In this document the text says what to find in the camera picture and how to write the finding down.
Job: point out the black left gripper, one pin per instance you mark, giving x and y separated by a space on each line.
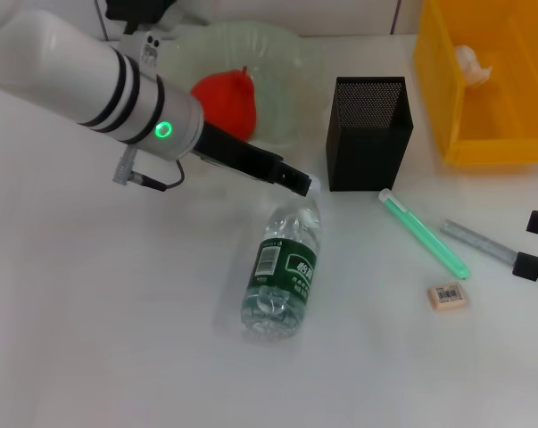
237 156

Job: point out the beige eraser with barcode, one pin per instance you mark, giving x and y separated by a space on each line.
447 296

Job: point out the clear green-label water bottle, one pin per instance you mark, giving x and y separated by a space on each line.
277 267

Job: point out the orange fruit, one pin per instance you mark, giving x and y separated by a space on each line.
233 102

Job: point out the green translucent pen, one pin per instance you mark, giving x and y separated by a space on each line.
418 227

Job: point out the white paper ball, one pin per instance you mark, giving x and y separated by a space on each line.
471 64

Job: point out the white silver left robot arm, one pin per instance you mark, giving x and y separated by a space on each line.
72 76

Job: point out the silver glitter pen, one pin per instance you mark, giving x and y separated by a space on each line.
474 238

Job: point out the black mesh pen holder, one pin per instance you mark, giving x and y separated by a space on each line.
362 156

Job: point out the green glass fruit plate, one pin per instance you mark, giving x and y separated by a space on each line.
286 89

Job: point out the yellow plastic bin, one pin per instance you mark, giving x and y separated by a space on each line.
496 147

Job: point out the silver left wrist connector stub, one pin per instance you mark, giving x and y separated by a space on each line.
123 167

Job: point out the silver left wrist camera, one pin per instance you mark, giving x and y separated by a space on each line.
148 46

